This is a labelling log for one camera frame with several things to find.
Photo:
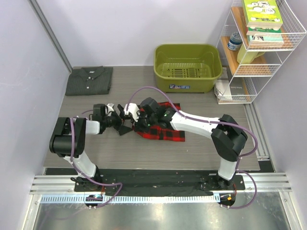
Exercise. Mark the blue white jar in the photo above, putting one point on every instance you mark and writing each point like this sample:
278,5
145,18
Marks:
235,41

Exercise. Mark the white booklet on table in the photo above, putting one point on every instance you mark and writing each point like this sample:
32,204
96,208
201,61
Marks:
222,91

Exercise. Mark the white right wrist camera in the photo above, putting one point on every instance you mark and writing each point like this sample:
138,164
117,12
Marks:
131,110

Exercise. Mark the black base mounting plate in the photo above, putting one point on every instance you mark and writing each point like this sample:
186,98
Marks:
153,183

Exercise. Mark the white wire shelf rack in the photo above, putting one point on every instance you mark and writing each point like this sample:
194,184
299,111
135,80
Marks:
246,81

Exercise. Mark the olive green plastic basin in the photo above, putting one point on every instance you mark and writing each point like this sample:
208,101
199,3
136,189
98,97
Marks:
186,67

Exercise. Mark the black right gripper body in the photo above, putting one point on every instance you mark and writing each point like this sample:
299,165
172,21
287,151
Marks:
144,122

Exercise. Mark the green white book top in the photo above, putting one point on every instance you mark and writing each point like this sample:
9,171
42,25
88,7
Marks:
262,14

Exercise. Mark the red black plaid shirt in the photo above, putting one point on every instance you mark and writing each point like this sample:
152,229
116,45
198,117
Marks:
157,132

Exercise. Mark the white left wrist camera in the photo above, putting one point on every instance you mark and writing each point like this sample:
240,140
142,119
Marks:
109,109

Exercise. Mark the aluminium rail frame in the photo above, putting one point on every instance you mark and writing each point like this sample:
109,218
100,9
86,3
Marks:
62,184

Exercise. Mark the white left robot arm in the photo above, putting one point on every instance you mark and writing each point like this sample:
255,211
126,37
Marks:
69,136

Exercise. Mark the folded dark grey shirt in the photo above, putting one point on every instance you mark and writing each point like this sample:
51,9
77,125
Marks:
89,81

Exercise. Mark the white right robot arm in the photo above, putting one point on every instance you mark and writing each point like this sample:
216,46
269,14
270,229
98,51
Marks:
228,139

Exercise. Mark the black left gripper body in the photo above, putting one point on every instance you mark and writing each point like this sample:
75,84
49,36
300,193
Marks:
113,120

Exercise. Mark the stacked books lower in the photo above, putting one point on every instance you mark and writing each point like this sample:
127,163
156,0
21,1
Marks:
264,35

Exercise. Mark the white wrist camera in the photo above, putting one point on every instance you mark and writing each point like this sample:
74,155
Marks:
109,109
131,110

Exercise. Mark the yellow green pitcher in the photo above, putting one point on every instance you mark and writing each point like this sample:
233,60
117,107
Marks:
247,57

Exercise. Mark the white slotted cable duct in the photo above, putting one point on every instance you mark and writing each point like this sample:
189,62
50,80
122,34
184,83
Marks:
97,199

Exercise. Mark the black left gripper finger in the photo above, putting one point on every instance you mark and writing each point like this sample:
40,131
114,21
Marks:
121,111
124,130

